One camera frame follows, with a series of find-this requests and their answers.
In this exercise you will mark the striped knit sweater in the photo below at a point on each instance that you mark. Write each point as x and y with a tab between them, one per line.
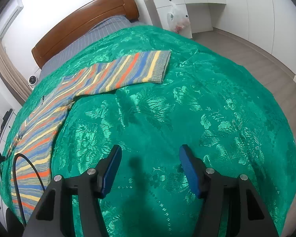
113	74

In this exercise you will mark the white wardrobe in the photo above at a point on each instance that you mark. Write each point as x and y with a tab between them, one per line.
261	17

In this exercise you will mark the grey checked bed sheet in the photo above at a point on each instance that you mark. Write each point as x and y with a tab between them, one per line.
101	29

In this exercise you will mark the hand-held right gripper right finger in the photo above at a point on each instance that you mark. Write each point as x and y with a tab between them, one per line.
191	170

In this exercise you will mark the black clothes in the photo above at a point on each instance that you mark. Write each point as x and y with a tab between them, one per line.
5	119

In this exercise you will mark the green floral bedspread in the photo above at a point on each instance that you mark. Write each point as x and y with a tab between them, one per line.
187	103

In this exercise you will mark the small white fan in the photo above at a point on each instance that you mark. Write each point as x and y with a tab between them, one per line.
33	81

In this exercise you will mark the white desk cabinet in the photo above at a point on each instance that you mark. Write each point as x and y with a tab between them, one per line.
199	7

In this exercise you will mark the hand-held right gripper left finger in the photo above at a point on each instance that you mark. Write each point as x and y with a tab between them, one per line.
111	167

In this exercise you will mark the brown wooden headboard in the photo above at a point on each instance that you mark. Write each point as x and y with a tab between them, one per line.
88	17

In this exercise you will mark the beige curtain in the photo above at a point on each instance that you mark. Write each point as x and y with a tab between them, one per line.
7	71

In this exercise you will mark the white air conditioner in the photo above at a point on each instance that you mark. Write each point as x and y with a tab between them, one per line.
8	19

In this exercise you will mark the white plastic bag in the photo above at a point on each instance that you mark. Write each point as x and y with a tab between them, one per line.
175	17

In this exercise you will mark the white low dresser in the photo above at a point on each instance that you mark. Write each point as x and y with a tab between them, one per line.
0	128

